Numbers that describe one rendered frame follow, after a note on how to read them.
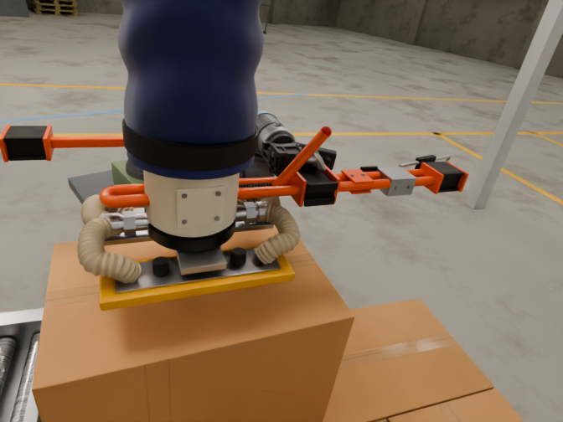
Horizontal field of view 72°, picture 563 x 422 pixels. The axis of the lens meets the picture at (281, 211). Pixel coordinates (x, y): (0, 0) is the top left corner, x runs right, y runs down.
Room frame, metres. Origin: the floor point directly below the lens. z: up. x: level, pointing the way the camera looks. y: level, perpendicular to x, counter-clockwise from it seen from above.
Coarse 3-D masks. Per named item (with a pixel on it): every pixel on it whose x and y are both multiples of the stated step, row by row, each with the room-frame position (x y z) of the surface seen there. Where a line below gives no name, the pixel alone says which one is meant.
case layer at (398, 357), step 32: (384, 320) 1.03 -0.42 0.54; (416, 320) 1.05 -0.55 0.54; (352, 352) 0.86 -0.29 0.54; (384, 352) 0.88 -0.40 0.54; (416, 352) 0.90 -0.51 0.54; (448, 352) 0.92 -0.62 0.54; (352, 384) 0.74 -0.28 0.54; (384, 384) 0.76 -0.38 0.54; (416, 384) 0.78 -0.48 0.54; (448, 384) 0.79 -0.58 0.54; (480, 384) 0.81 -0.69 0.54; (352, 416) 0.64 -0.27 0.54; (384, 416) 0.66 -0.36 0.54; (416, 416) 0.67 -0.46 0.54; (448, 416) 0.69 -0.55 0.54; (480, 416) 0.70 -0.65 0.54; (512, 416) 0.72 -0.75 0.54
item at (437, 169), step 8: (424, 168) 0.88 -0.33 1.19; (432, 168) 0.86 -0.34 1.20; (440, 168) 0.87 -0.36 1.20; (448, 168) 0.88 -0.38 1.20; (456, 168) 0.89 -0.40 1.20; (424, 176) 0.88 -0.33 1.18; (440, 176) 0.83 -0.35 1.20; (448, 176) 0.85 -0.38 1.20; (456, 176) 0.87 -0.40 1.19; (464, 176) 0.87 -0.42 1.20; (440, 184) 0.83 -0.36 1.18; (448, 184) 0.86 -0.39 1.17; (456, 184) 0.87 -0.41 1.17; (464, 184) 0.86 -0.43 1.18; (432, 192) 0.84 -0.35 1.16; (440, 192) 0.84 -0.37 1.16
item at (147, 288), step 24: (144, 264) 0.53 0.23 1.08; (168, 264) 0.52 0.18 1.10; (240, 264) 0.56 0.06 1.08; (264, 264) 0.58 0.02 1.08; (288, 264) 0.60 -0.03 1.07; (120, 288) 0.46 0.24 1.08; (144, 288) 0.47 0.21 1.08; (168, 288) 0.49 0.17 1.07; (192, 288) 0.49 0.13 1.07; (216, 288) 0.51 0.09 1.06; (240, 288) 0.53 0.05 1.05
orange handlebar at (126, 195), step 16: (64, 144) 0.76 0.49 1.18; (80, 144) 0.78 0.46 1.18; (96, 144) 0.79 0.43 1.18; (112, 144) 0.80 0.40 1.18; (352, 176) 0.78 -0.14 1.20; (368, 176) 0.79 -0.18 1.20; (416, 176) 0.87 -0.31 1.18; (432, 176) 0.85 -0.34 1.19; (112, 192) 0.58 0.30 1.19; (128, 192) 0.60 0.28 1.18; (144, 192) 0.61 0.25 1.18; (240, 192) 0.65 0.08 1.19; (256, 192) 0.66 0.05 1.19; (272, 192) 0.67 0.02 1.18; (288, 192) 0.68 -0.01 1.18; (352, 192) 0.75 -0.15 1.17; (368, 192) 0.76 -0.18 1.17
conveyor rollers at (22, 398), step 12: (36, 336) 0.75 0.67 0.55; (0, 348) 0.69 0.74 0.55; (12, 348) 0.71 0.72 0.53; (36, 348) 0.71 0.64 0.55; (0, 360) 0.66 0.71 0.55; (0, 372) 0.63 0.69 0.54; (24, 372) 0.64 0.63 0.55; (0, 384) 0.60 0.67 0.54; (24, 384) 0.60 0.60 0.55; (0, 396) 0.58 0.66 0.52; (24, 396) 0.57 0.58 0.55; (24, 408) 0.54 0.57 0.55; (12, 420) 0.51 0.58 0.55
